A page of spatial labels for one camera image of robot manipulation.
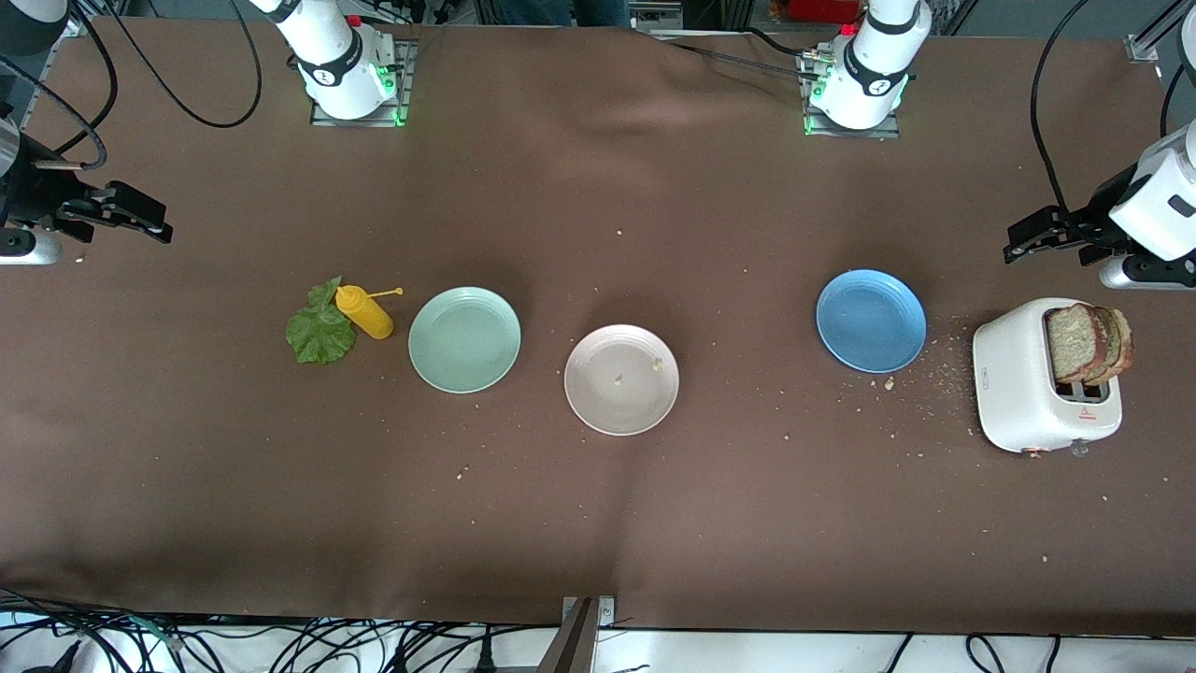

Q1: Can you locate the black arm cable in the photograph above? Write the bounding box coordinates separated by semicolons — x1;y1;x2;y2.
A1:
1031;0;1188;214
0;0;263;171

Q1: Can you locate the brown bread slice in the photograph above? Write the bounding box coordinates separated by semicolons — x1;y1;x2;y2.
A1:
1045;302;1113;386
1089;307;1134;384

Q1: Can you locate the green lettuce leaf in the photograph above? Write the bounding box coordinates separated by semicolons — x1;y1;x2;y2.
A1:
285;277;358;365

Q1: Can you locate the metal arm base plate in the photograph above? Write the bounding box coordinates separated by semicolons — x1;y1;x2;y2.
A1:
310;37;413;128
802;51;901;140

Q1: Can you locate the brown tablecloth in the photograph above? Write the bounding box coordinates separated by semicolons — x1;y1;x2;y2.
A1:
0;19;1196;637

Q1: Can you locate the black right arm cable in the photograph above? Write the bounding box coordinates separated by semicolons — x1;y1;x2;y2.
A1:
0;0;263;171

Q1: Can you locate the red box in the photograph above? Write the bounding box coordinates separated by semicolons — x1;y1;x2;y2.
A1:
790;0;861;24

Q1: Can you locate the blue plate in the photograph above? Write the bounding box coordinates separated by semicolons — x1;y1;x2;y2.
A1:
816;269;928;375

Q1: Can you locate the aluminium frame profile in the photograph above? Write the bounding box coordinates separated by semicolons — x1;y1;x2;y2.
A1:
1126;0;1196;64

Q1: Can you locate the beige plate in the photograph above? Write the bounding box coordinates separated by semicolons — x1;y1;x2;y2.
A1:
564;324;680;437

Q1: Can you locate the light green plate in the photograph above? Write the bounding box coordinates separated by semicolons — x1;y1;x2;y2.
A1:
408;286;522;394

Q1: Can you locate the dark grey metal bar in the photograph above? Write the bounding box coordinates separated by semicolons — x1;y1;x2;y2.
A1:
535;598;596;673

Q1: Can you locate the white toaster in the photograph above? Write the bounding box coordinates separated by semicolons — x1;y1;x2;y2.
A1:
972;297;1124;459

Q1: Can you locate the yellow mustard squeeze bottle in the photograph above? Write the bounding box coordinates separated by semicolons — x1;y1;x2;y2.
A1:
335;285;405;340

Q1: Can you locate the silver mounting bracket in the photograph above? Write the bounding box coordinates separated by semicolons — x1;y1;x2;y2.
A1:
562;595;617;629

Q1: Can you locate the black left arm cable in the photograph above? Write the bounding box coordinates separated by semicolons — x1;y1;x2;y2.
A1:
1031;0;1188;214

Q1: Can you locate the black braided table cable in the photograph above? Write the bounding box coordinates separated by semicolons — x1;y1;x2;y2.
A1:
668;41;812;83

